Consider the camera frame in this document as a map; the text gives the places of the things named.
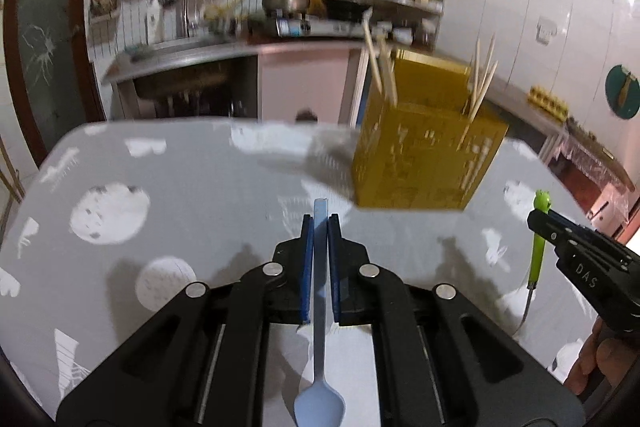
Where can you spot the yellow slotted utensil holder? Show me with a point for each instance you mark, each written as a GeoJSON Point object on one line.
{"type": "Point", "coordinates": [410, 157]}

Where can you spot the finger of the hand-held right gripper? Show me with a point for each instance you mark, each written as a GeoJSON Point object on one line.
{"type": "Point", "coordinates": [555, 229]}

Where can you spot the light blue spoon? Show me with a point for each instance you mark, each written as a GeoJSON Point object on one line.
{"type": "Point", "coordinates": [320, 402]}

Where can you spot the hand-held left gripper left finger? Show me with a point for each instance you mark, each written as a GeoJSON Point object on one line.
{"type": "Point", "coordinates": [306, 267]}

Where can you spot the person's right hand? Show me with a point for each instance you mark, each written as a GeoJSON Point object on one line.
{"type": "Point", "coordinates": [595, 357]}

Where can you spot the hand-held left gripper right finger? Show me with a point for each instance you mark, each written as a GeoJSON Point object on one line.
{"type": "Point", "coordinates": [334, 267]}

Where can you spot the grey bear print tablecloth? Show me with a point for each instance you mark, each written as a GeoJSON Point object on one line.
{"type": "Point", "coordinates": [200, 207]}

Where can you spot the green round wall board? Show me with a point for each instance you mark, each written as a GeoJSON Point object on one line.
{"type": "Point", "coordinates": [617, 92]}

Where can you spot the stack of white bowls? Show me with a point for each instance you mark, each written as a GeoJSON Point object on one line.
{"type": "Point", "coordinates": [400, 34]}

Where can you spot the steel sink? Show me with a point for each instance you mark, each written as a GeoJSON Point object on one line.
{"type": "Point", "coordinates": [175, 57]}

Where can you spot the yellow egg carton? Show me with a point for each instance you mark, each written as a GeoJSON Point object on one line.
{"type": "Point", "coordinates": [550, 102]}

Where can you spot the wooden sticks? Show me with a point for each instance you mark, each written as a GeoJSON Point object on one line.
{"type": "Point", "coordinates": [10, 177]}

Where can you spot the bunch of wooden chopsticks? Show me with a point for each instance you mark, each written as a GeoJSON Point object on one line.
{"type": "Point", "coordinates": [391, 82]}

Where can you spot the glass jar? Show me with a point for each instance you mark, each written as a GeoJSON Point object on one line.
{"type": "Point", "coordinates": [427, 32]}

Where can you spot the white wall socket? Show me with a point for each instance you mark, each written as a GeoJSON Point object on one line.
{"type": "Point", "coordinates": [546, 32]}

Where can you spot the kitchen counter cabinet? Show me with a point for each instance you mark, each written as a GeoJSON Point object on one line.
{"type": "Point", "coordinates": [300, 77]}

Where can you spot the brown framed glass door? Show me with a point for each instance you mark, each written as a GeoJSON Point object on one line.
{"type": "Point", "coordinates": [45, 57]}

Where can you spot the plastic covered side table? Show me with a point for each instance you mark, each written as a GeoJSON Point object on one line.
{"type": "Point", "coordinates": [600, 177]}

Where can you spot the white dish soap bottle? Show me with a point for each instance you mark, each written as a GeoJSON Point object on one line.
{"type": "Point", "coordinates": [155, 22]}

